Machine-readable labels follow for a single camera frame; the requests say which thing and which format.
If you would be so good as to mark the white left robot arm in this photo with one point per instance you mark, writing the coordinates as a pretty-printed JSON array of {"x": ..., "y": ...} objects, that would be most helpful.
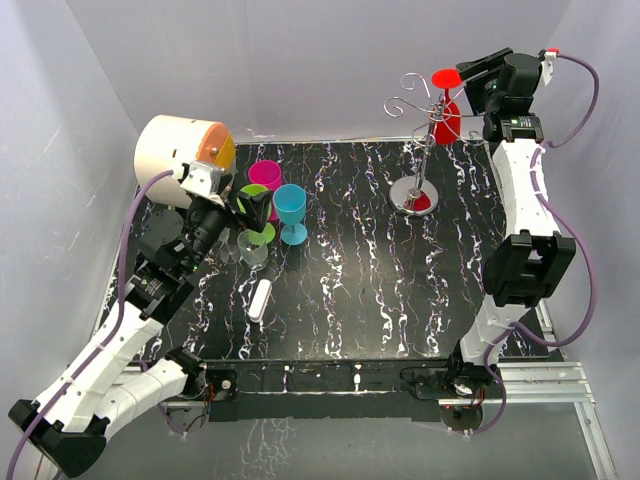
[{"x": 71, "y": 421}]

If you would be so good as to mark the chrome wine glass rack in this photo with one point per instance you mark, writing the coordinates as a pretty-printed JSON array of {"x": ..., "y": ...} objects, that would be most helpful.
[{"x": 414, "y": 195}]

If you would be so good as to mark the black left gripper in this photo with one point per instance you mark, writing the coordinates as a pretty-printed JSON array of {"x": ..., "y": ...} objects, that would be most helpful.
[{"x": 255, "y": 206}]

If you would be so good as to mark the pink wine glass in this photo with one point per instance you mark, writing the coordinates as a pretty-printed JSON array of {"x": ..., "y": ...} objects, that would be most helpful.
[{"x": 266, "y": 173}]

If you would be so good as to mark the red wine glass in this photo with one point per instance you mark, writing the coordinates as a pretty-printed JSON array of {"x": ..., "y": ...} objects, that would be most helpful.
[{"x": 448, "y": 127}]

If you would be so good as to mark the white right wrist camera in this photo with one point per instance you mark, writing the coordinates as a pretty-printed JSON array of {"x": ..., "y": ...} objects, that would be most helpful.
[{"x": 547, "y": 58}]

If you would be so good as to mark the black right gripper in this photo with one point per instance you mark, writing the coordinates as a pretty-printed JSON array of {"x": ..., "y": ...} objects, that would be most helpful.
[{"x": 469, "y": 71}]

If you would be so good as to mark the clear wine glass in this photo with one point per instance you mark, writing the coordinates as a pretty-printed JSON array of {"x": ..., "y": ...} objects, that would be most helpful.
[{"x": 253, "y": 249}]

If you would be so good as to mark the blue wine glass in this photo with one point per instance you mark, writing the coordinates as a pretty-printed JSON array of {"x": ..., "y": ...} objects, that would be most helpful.
[{"x": 290, "y": 202}]

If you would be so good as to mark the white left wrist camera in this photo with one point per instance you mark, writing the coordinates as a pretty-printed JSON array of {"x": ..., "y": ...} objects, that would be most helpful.
[{"x": 208, "y": 181}]

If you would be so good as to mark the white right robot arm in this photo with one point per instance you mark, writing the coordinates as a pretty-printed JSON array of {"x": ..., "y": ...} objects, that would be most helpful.
[{"x": 532, "y": 258}]

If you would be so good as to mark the green wine glass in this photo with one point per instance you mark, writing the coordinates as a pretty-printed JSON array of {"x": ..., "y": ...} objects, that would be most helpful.
[{"x": 255, "y": 193}]

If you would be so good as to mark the black front base bar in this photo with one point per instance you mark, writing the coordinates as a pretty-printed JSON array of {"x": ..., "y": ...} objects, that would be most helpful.
[{"x": 340, "y": 389}]

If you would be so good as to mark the clear champagne flute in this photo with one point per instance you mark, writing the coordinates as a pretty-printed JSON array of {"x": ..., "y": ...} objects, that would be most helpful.
[{"x": 229, "y": 254}]

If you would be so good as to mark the white orange cylinder drum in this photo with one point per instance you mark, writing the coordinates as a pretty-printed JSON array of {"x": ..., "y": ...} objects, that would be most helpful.
[{"x": 173, "y": 143}]

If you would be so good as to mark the small white bar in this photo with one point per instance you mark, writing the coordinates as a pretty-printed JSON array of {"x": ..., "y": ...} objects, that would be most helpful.
[{"x": 259, "y": 300}]

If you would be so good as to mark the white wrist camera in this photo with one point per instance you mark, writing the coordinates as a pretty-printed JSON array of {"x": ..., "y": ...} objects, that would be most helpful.
[
  {"x": 547, "y": 58},
  {"x": 208, "y": 181}
]

